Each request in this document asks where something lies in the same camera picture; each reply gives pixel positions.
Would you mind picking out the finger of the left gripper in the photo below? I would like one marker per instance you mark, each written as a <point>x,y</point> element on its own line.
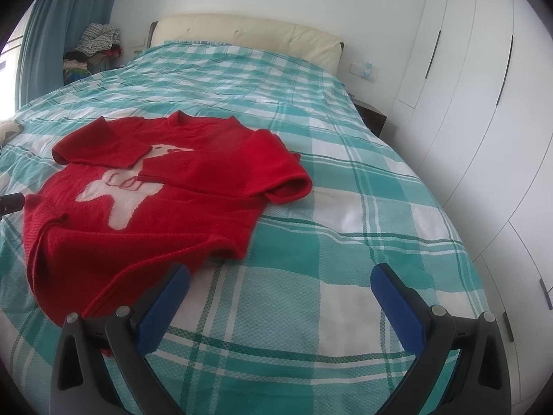
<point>12,203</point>

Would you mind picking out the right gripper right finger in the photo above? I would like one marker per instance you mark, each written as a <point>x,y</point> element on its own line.
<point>480,382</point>

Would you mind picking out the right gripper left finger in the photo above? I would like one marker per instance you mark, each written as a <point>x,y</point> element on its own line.
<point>81,383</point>

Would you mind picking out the red knit sweater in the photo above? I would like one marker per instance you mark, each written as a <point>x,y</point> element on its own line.
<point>133,196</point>

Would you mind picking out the pile of clothes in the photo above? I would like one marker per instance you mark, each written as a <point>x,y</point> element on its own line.
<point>98,47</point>

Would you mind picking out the patterned cushion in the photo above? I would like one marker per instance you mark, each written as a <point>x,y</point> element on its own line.
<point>9,130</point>

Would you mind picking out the teal plaid bedspread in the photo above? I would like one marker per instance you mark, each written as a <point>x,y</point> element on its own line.
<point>293,328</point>

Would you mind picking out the blue curtain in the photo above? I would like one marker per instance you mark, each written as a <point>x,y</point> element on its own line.
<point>54,28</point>

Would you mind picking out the white wardrobe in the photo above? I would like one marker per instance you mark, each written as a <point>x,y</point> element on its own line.
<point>473,118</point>

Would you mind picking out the dark bedside table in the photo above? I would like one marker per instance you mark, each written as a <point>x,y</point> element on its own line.
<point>373,119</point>

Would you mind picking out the cream padded headboard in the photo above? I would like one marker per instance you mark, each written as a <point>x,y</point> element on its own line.
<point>317,47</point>

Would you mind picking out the wall socket panel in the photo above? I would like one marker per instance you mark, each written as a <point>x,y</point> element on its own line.
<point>364,71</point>

